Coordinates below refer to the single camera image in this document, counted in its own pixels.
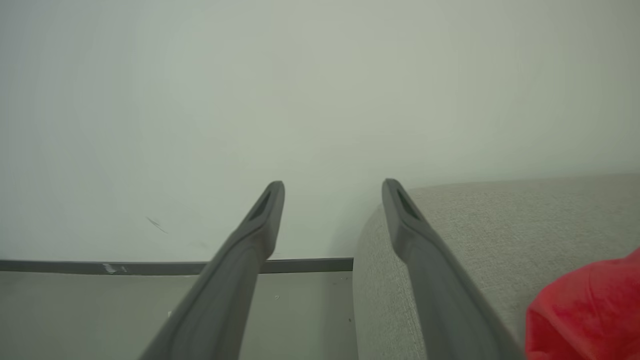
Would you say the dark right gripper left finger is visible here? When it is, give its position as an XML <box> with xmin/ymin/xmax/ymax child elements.
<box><xmin>139</xmin><ymin>180</ymin><xmax>286</xmax><ymax>360</ymax></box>

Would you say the black wall baseboard strip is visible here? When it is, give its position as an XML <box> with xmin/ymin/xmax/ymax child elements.
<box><xmin>0</xmin><ymin>257</ymin><xmax>354</xmax><ymax>276</ymax></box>

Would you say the grey fabric sofa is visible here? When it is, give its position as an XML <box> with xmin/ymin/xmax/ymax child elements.
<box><xmin>352</xmin><ymin>173</ymin><xmax>640</xmax><ymax>360</ymax></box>

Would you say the red white garment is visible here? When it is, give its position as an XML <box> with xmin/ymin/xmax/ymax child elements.
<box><xmin>524</xmin><ymin>248</ymin><xmax>640</xmax><ymax>360</ymax></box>

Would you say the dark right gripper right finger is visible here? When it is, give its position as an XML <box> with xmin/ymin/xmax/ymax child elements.
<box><xmin>381</xmin><ymin>178</ymin><xmax>527</xmax><ymax>360</ymax></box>

